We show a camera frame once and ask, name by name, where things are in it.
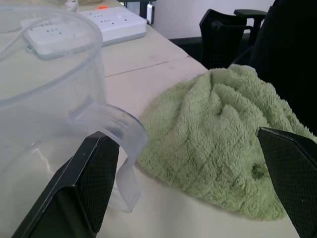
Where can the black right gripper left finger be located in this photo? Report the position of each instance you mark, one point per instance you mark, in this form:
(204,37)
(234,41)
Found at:
(74,198)

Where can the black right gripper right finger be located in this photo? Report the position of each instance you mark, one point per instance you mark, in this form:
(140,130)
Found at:
(294,173)

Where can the clear plastic blender jar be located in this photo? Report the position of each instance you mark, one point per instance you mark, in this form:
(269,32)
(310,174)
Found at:
(49,111)

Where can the green fluffy towel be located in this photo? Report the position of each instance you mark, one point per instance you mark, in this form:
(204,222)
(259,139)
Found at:
(210,136)

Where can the black office chair back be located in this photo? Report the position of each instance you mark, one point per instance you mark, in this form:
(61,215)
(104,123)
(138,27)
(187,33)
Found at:
(292,62)

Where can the black mesh office chair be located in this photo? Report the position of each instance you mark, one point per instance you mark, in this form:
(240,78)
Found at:
(220,42)

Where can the small white rounded power strip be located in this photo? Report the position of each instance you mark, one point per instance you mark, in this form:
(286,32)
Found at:
(57,39)

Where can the white charger plug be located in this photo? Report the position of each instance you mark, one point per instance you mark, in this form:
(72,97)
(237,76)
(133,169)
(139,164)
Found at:
(150,12)

